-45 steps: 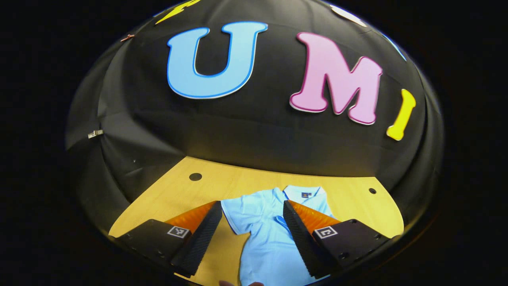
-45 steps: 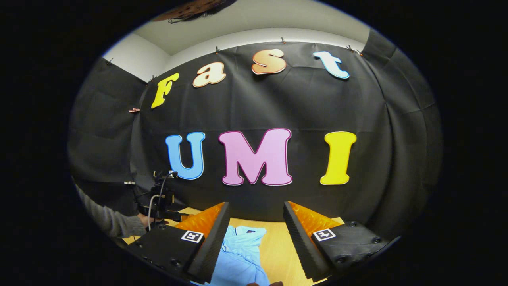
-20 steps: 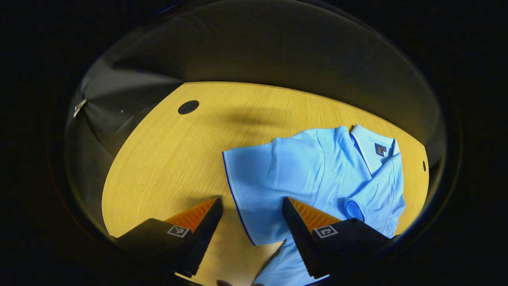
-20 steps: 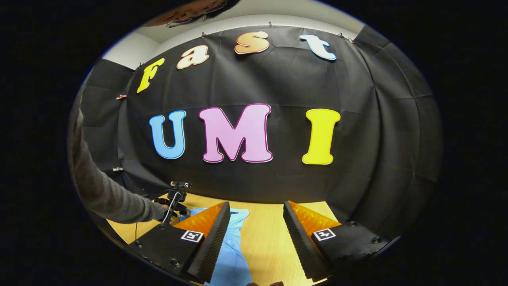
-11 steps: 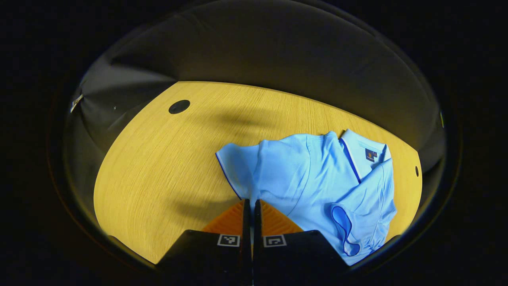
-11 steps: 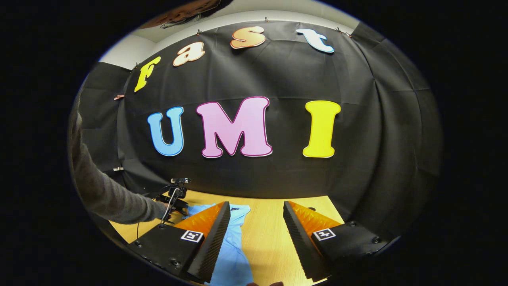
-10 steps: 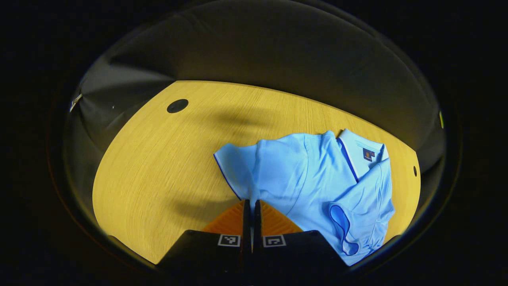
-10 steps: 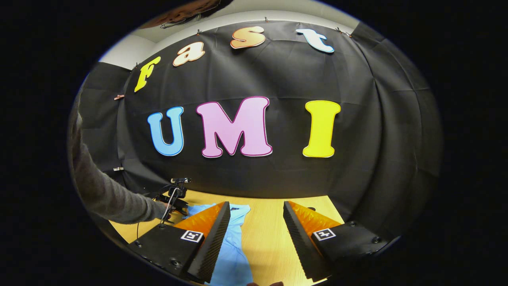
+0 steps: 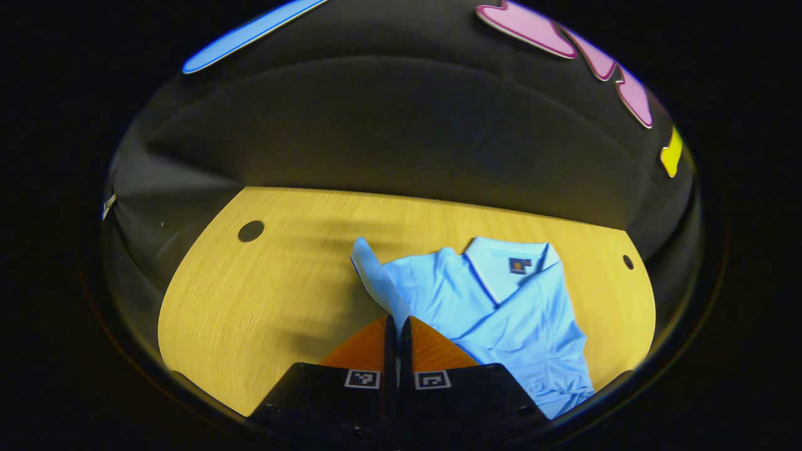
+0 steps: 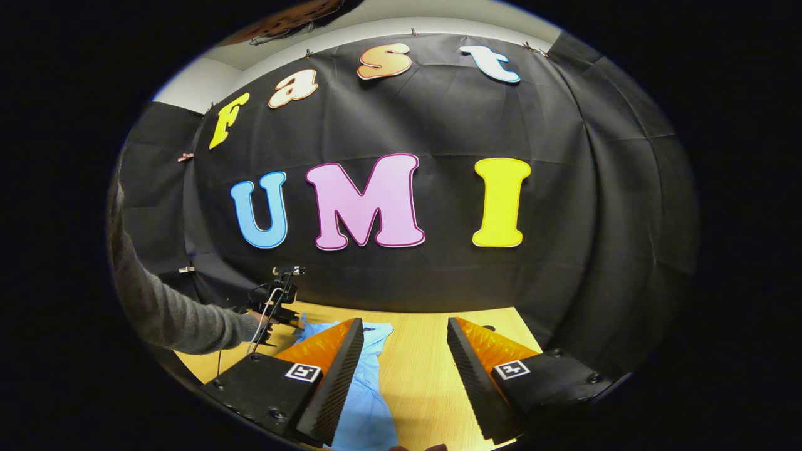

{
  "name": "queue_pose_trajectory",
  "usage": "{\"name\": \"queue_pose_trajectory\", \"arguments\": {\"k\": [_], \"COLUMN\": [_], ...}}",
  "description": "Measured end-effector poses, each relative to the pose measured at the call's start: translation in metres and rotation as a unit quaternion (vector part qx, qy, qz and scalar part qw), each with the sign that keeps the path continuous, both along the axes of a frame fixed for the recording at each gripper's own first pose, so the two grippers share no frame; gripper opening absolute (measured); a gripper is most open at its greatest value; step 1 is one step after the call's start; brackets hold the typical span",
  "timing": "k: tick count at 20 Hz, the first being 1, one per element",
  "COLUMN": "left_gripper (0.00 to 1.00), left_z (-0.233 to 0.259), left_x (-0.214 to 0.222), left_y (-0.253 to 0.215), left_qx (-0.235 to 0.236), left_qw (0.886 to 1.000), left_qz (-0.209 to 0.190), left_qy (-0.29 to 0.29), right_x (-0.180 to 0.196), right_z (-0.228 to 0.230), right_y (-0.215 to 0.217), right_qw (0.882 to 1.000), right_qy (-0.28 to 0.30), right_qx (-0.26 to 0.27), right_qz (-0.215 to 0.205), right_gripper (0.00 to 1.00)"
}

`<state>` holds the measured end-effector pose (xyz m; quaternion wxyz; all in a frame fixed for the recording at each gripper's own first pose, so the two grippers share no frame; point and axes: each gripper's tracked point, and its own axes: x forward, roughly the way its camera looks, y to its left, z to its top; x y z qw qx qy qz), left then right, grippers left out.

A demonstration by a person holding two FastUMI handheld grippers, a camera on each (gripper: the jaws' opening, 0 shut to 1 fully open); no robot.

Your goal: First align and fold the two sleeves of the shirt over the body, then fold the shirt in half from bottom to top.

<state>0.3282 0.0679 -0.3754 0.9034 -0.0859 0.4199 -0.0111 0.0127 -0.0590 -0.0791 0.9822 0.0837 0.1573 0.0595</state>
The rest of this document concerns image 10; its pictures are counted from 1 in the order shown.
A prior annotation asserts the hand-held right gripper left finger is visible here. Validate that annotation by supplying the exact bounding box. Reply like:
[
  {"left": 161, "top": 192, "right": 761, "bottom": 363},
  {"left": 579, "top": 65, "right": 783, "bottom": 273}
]
[{"left": 200, "top": 318, "right": 365, "bottom": 448}]

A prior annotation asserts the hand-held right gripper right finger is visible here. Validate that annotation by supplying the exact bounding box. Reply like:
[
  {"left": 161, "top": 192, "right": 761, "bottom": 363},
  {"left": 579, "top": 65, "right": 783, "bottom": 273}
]
[{"left": 447, "top": 316, "right": 618, "bottom": 445}]

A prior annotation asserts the light blue T-shirt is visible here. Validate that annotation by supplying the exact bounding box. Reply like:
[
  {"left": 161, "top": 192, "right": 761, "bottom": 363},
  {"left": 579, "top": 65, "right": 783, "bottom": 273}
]
[{"left": 291, "top": 313, "right": 402, "bottom": 451}]

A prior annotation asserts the black backdrop cloth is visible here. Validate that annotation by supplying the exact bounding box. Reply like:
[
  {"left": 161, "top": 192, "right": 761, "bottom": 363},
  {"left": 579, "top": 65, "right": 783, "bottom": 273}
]
[{"left": 113, "top": 31, "right": 699, "bottom": 376}]

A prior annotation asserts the person's hair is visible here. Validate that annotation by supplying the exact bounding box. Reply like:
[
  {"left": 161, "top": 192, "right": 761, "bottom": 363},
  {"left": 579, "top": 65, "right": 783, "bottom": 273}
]
[{"left": 216, "top": 0, "right": 365, "bottom": 48}]

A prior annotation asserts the thin gripper cable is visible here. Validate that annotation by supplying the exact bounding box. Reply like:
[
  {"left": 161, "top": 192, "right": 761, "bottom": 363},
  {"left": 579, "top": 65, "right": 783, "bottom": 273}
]
[{"left": 216, "top": 285, "right": 289, "bottom": 376}]

